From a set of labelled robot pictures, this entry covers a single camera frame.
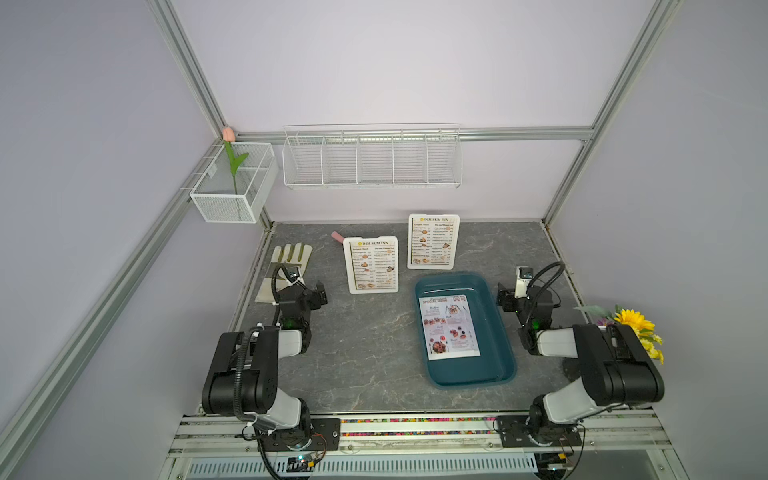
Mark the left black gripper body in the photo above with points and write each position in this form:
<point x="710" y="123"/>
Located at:
<point x="313" y="294"/>

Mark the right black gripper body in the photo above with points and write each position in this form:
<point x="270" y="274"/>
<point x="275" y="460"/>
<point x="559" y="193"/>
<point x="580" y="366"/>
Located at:
<point x="509" y="300"/>

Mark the restaurant special menu sheet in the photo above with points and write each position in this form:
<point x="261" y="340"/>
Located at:
<point x="448" y="328"/>

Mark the white menu holder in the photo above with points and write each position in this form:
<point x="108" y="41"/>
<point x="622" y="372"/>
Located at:
<point x="372" y="265"/>
<point x="432" y="241"/>

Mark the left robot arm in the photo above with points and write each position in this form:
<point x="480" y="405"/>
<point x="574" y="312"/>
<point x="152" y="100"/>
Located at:
<point x="242" y="380"/>

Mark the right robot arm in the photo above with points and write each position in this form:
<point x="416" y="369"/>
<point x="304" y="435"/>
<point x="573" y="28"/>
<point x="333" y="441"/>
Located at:
<point x="614" y="368"/>

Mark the rear Dim Sum menu sheet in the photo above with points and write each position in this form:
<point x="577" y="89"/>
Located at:
<point x="432" y="242"/>

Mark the teal plastic tray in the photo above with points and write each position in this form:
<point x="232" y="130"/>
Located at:
<point x="496" y="364"/>

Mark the yellow artificial flower bouquet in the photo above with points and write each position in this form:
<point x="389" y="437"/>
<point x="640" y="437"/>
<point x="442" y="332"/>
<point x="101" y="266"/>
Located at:
<point x="644" y="329"/>

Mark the pink artificial tulip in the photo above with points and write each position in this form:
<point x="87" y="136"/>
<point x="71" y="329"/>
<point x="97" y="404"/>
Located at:
<point x="235" y="160"/>

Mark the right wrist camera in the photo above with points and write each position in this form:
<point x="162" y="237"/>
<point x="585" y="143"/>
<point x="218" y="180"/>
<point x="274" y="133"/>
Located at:
<point x="524" y="276"/>

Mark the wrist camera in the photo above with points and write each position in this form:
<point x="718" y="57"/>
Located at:
<point x="524" y="276"/>
<point x="290" y="272"/>

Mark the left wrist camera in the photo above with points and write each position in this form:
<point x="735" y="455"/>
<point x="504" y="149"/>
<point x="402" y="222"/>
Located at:
<point x="290" y="272"/>

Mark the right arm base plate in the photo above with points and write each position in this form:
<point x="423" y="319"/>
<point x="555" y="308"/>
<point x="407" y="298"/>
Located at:
<point x="519" y="431"/>

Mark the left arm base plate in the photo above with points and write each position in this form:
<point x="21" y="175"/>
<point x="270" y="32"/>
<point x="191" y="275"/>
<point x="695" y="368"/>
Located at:
<point x="321" y="434"/>

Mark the white mesh wall basket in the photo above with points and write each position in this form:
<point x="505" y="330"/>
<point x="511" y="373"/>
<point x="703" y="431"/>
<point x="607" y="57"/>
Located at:
<point x="213" y="193"/>

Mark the white wire wall rack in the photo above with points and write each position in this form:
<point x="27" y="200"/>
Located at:
<point x="383" y="155"/>

